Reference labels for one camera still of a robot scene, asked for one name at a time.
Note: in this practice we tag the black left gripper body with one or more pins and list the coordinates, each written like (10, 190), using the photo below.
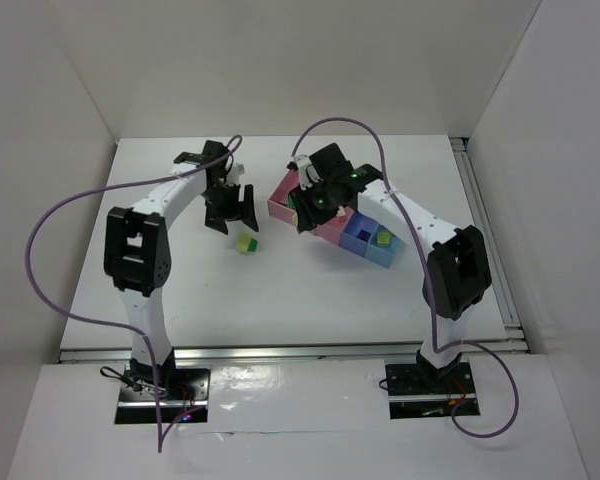
(228, 201)

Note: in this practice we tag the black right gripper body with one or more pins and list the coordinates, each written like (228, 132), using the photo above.
(309, 211)

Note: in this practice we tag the lime and green lego stack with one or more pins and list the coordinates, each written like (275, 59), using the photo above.
(246, 243)

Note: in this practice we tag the dark blue lego brick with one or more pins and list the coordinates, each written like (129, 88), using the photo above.
(364, 236)

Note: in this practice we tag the lime green square lego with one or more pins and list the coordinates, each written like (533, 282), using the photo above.
(383, 239)

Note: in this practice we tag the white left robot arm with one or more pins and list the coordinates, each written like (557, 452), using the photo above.
(137, 254)

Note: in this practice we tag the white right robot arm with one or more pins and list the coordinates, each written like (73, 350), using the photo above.
(454, 260)

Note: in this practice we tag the pink plastic container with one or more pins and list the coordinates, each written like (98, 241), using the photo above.
(279, 209)

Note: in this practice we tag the blue plastic container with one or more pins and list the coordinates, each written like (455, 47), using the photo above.
(383, 257)

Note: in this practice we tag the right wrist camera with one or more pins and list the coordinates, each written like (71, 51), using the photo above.
(307, 174)

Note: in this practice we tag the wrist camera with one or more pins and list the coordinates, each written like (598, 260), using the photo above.
(234, 174)
(307, 174)

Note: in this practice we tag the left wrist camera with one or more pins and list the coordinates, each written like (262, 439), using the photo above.
(234, 174)

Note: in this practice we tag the aluminium front rail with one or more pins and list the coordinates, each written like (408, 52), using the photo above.
(253, 352)

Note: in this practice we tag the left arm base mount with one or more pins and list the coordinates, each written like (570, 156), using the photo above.
(185, 398)

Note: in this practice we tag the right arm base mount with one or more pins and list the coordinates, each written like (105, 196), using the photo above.
(415, 391)

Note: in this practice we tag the aluminium side rail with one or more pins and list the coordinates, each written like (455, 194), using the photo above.
(514, 333)

